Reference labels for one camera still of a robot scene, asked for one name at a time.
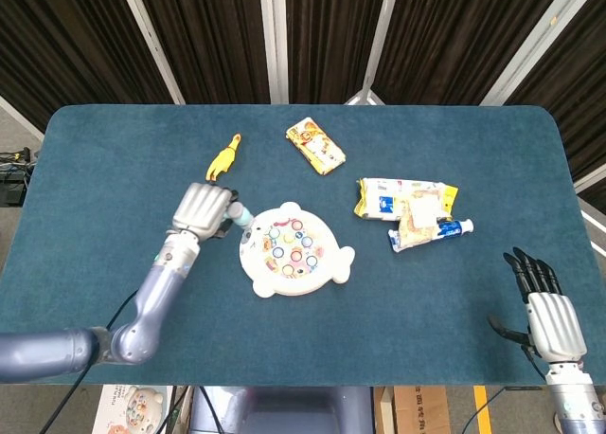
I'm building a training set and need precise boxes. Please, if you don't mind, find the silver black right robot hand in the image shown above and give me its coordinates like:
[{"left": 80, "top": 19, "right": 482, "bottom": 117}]
[{"left": 487, "top": 246, "right": 589, "bottom": 365}]

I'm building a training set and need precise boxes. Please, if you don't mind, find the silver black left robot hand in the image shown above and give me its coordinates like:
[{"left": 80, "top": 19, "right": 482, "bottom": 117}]
[{"left": 170, "top": 181, "right": 240, "bottom": 241}]

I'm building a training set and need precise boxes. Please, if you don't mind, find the mint green toy hammer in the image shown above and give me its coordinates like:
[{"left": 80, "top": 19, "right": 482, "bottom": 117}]
[{"left": 225, "top": 201, "right": 258, "bottom": 229}]

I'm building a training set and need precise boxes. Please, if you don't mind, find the white whale whack-a-mole toy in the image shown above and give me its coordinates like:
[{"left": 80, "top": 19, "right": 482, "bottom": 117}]
[{"left": 239, "top": 201, "right": 356, "bottom": 298}]

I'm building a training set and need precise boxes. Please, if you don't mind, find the white toy packaging box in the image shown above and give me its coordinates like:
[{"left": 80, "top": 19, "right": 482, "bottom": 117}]
[{"left": 92, "top": 385, "right": 174, "bottom": 434}]

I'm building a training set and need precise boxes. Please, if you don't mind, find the yellow rubber chicken toy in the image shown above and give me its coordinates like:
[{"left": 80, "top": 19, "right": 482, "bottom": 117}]
[{"left": 205, "top": 133, "right": 242, "bottom": 184}]

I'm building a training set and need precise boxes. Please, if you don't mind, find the yellow red snack package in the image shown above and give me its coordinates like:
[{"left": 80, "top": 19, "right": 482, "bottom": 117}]
[{"left": 285, "top": 117, "right": 347, "bottom": 176}]

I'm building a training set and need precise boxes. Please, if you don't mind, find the blue white toothpaste tube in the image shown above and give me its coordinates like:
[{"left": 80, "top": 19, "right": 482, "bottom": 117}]
[{"left": 387, "top": 218, "right": 474, "bottom": 255}]

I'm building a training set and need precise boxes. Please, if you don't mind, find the teal felt table cover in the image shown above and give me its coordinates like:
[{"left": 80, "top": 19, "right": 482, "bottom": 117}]
[{"left": 0, "top": 103, "right": 606, "bottom": 388}]

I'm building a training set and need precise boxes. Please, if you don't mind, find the brown cardboard box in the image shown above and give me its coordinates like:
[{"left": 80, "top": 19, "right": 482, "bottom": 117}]
[{"left": 373, "top": 385, "right": 452, "bottom": 434}]

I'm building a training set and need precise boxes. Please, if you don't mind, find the clear bag of bread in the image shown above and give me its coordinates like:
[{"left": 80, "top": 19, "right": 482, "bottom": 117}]
[{"left": 395, "top": 190, "right": 452, "bottom": 251}]

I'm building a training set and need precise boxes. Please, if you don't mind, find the dark brown pleated curtain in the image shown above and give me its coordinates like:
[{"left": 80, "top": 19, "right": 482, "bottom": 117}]
[{"left": 0, "top": 0, "right": 606, "bottom": 203}]

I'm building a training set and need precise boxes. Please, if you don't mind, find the white yellow biscuit package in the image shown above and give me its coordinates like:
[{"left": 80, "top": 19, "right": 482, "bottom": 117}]
[{"left": 353, "top": 177, "right": 459, "bottom": 223}]

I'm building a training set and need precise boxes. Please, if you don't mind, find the blue-grey robot torso base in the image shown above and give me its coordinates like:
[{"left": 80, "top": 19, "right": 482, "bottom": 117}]
[{"left": 188, "top": 385, "right": 375, "bottom": 434}]

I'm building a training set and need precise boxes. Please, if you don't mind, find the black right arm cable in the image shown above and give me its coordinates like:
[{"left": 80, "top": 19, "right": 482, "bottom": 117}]
[{"left": 461, "top": 386, "right": 508, "bottom": 434}]

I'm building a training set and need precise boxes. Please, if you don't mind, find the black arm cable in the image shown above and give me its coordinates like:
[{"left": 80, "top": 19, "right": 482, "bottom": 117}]
[
  {"left": 37, "top": 289, "right": 141, "bottom": 434},
  {"left": 461, "top": 386, "right": 508, "bottom": 434}
]

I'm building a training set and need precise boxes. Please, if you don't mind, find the white frame pole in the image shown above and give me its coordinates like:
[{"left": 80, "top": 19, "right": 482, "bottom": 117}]
[
  {"left": 480, "top": 0, "right": 606, "bottom": 107},
  {"left": 116, "top": 0, "right": 187, "bottom": 106},
  {"left": 258, "top": 0, "right": 291, "bottom": 105},
  {"left": 344, "top": 0, "right": 403, "bottom": 106}
]

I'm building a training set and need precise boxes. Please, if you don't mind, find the black floor cables bundle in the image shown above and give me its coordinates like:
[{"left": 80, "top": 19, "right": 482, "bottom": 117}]
[{"left": 0, "top": 147, "right": 39, "bottom": 208}]

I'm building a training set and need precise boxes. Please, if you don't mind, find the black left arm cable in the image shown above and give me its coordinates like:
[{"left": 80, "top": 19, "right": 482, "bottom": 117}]
[{"left": 37, "top": 289, "right": 141, "bottom": 434}]

